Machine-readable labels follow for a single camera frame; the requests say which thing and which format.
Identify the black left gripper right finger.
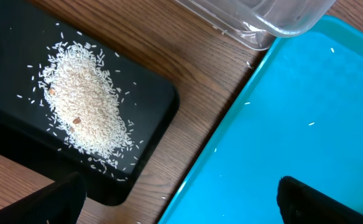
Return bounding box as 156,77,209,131
277,176,363,224

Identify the pile of white rice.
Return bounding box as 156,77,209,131
27,31,142,183

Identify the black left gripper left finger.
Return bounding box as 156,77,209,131
0,172,87,224

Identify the black tray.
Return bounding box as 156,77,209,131
0,1,180,206

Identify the clear bin lid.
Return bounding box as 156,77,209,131
177,0,275,51

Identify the teal plastic tray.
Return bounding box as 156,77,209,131
160,16,363,223

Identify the clear plastic bin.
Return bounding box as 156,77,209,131
200,0,337,39

